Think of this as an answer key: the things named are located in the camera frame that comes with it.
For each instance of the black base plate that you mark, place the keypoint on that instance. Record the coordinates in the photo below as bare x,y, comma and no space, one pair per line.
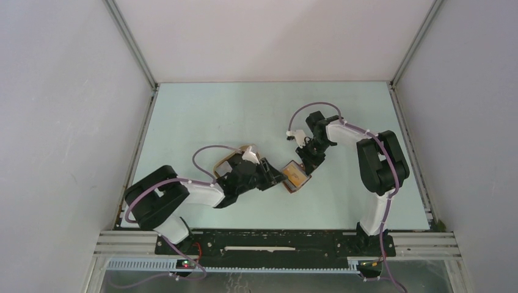
285,248

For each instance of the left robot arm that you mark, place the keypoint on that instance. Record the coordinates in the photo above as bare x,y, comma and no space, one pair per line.
152,201

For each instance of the white cable duct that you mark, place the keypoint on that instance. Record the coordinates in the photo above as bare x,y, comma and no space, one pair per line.
183,265

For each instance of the beige card tray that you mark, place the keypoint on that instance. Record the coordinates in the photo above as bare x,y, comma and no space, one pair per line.
228,163

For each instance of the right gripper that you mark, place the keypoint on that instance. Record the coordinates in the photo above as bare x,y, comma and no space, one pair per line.
310,163

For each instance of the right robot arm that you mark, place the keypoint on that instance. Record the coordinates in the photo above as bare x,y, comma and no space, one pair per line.
382,165

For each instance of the orange yellow card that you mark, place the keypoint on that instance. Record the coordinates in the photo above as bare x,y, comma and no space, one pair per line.
294,173

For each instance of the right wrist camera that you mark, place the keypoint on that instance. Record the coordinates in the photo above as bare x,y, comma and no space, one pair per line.
299,136

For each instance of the aluminium frame rail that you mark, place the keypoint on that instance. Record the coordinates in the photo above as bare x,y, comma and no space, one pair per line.
408,245

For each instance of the brown leather card holder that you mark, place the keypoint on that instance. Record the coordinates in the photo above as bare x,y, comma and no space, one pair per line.
290,187

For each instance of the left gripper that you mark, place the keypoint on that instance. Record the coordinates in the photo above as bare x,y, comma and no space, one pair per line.
271,177

